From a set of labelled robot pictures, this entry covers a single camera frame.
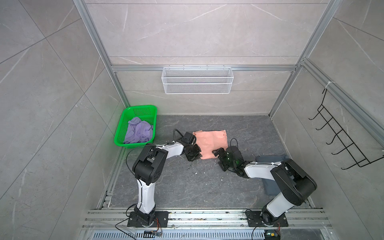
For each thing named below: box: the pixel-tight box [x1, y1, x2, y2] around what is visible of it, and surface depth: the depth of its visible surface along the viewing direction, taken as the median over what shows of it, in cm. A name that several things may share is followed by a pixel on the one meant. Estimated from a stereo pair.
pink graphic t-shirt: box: [192, 130, 229, 160], surface depth 103 cm
